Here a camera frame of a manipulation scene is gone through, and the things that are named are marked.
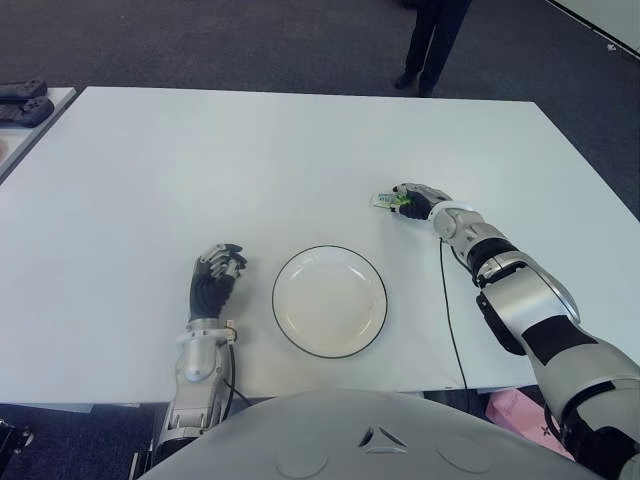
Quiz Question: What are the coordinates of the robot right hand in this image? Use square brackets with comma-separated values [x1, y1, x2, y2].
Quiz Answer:
[391, 182, 454, 221]

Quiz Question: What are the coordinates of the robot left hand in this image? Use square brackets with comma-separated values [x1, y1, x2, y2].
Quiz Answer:
[188, 243, 249, 321]

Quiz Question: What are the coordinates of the green white toothpaste tube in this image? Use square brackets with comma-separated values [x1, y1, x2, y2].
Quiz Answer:
[368, 191, 412, 214]

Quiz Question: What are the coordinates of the white plate black rim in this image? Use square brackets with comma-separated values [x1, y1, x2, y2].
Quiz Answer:
[271, 244, 389, 359]

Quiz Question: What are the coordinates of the person in dark trousers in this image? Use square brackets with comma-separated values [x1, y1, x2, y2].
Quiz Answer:
[394, 0, 474, 97]

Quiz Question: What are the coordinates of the grey robot torso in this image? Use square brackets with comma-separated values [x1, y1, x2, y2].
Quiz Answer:
[142, 390, 609, 480]

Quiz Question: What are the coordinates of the white side table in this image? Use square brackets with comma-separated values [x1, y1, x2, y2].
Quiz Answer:
[0, 87, 77, 184]

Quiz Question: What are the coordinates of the black device on floor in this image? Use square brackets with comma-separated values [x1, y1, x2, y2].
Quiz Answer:
[0, 419, 35, 456]

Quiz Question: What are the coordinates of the black game controller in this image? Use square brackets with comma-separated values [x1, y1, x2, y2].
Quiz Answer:
[0, 97, 55, 126]
[0, 79, 49, 100]

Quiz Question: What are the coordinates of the white background table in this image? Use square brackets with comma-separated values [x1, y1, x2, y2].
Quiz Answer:
[544, 0, 640, 59]

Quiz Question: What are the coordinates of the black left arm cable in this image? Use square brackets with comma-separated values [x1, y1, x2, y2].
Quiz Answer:
[222, 344, 251, 401]

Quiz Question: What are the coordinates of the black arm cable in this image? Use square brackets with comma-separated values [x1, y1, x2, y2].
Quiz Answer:
[222, 344, 251, 401]
[438, 238, 471, 391]

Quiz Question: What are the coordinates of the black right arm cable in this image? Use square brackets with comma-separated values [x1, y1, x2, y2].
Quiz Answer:
[438, 238, 471, 391]

